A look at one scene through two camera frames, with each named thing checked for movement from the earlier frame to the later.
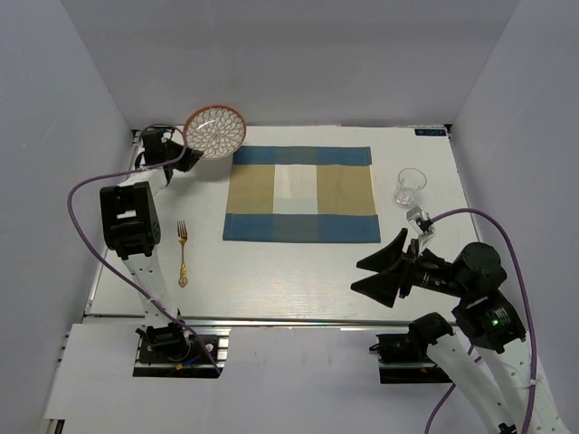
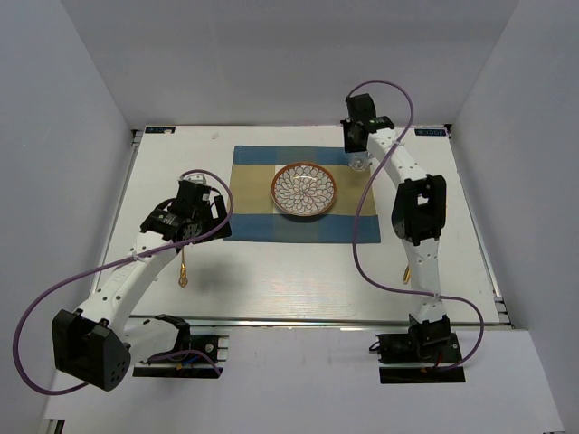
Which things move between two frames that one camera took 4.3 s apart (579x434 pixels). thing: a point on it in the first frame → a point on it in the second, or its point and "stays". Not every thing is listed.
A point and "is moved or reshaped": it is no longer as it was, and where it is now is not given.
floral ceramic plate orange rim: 216,131 → 303,189
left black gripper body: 186,161 → 204,219
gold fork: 183,234 stays
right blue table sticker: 430,132 stays
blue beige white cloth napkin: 301,193 stays
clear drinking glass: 410,181 is moved or reshaped
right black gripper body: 428,271 → 351,146
